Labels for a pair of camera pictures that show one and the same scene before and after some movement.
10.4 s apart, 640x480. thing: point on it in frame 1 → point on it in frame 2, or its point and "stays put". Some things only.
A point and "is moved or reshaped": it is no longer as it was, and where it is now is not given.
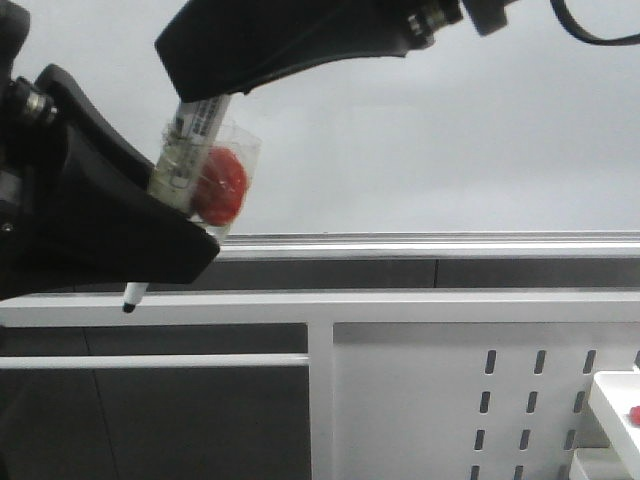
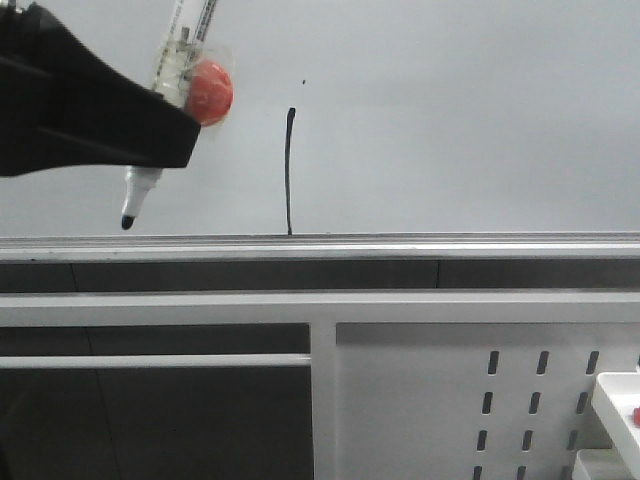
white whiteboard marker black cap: (182, 162) is moved or reshaped
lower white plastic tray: (596, 463) stays put
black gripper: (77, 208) → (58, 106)
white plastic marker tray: (612, 396) stays put
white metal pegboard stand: (403, 385) stays put
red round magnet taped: (221, 186) → (209, 94)
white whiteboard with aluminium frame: (522, 144) stays put
